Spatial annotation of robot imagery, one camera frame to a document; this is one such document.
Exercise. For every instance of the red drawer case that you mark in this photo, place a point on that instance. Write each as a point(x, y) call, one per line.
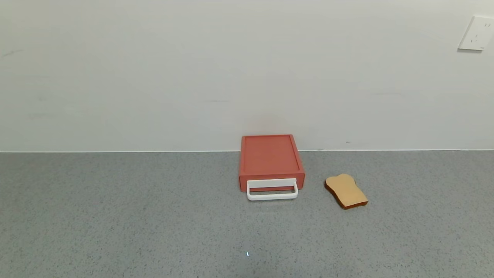
point(269, 154)

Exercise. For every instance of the toy toast slice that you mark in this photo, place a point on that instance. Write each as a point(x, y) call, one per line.
point(347, 192)

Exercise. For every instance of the white wall socket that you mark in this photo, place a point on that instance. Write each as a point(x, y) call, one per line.
point(477, 34)

